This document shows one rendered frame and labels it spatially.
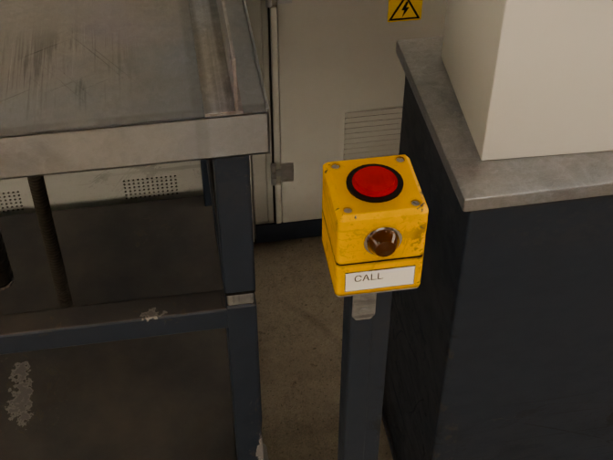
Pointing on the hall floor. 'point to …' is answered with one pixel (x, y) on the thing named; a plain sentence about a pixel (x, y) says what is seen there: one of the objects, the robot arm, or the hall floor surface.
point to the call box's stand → (363, 374)
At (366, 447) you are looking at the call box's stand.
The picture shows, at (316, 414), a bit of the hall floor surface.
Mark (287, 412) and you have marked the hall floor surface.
